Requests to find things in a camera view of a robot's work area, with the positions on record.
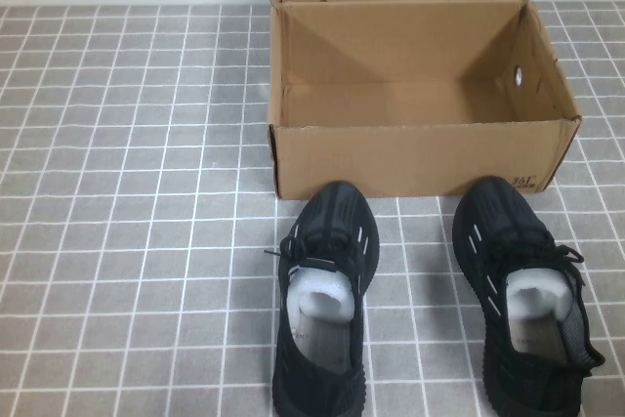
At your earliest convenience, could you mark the black sneaker with grey heel lining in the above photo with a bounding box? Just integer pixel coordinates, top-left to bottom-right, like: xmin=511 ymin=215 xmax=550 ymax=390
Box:
xmin=451 ymin=177 xmax=606 ymax=417

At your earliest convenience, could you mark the white foam shoe stuffing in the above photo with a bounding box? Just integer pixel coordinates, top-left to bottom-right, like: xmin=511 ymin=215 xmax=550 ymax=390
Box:
xmin=288 ymin=263 xmax=361 ymax=324
xmin=505 ymin=271 xmax=578 ymax=329

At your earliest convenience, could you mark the brown cardboard shoe box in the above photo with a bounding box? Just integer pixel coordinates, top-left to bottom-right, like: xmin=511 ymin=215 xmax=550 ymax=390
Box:
xmin=262 ymin=0 xmax=583 ymax=201

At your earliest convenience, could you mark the black sneaker with aglet sticking out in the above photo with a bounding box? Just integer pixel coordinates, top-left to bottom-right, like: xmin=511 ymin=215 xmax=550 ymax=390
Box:
xmin=263 ymin=180 xmax=382 ymax=417

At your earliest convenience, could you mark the grey tile pattern tablecloth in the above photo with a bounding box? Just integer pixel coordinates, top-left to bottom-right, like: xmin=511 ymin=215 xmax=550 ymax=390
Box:
xmin=0 ymin=0 xmax=625 ymax=417

